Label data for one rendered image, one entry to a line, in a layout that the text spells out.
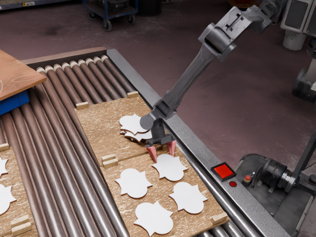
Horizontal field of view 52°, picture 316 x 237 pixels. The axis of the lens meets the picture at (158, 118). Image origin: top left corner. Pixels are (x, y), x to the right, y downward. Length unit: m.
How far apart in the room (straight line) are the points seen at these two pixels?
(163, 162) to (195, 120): 1.80
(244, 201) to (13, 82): 1.18
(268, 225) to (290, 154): 1.81
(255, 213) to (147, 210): 0.41
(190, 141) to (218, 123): 1.64
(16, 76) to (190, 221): 1.10
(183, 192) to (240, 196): 0.23
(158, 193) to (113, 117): 0.49
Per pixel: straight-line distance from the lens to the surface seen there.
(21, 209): 1.27
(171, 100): 1.25
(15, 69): 1.82
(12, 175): 1.39
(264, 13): 1.43
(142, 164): 1.35
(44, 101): 1.76
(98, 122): 1.55
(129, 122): 1.47
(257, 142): 3.05
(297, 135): 3.28
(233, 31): 1.06
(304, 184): 2.42
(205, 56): 1.09
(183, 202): 1.23
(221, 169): 1.39
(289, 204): 2.32
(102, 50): 2.14
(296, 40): 4.84
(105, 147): 1.42
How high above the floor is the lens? 1.92
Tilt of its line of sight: 38 degrees down
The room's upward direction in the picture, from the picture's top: 5 degrees clockwise
